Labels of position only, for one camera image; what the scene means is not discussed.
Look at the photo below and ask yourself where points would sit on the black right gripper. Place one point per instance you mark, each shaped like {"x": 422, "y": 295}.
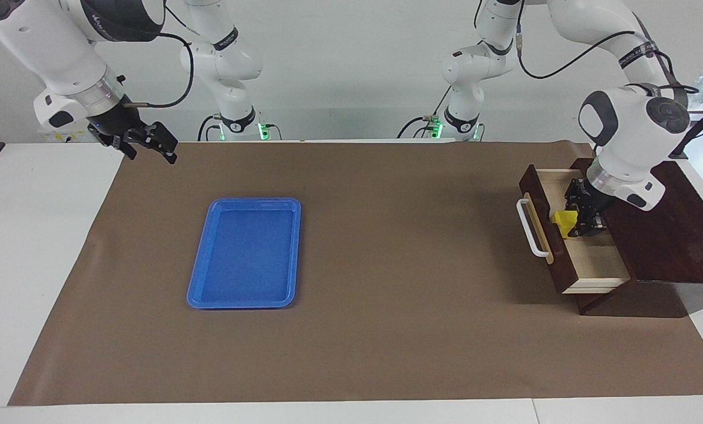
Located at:
{"x": 121, "y": 123}

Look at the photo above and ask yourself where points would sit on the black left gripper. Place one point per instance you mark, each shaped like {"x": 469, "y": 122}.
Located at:
{"x": 590, "y": 197}

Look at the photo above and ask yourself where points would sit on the yellow cube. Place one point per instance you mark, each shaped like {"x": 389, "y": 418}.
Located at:
{"x": 563, "y": 221}

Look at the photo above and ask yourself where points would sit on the dark wooden drawer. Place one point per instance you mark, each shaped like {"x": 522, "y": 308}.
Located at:
{"x": 596, "y": 262}

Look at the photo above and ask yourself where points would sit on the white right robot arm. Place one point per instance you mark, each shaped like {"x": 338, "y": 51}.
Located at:
{"x": 62, "y": 47}

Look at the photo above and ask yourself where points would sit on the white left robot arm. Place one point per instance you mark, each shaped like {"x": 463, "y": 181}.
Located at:
{"x": 628, "y": 123}

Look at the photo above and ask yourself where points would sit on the white box with yellow labels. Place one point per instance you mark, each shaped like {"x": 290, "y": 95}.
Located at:
{"x": 53, "y": 136}

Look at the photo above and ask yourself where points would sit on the dark wooden cabinet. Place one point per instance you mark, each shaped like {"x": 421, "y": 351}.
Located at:
{"x": 669, "y": 247}

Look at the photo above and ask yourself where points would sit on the blue plastic tray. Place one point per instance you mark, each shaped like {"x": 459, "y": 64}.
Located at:
{"x": 245, "y": 253}

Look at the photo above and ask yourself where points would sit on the brown table mat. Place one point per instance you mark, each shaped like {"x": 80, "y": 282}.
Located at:
{"x": 386, "y": 324}

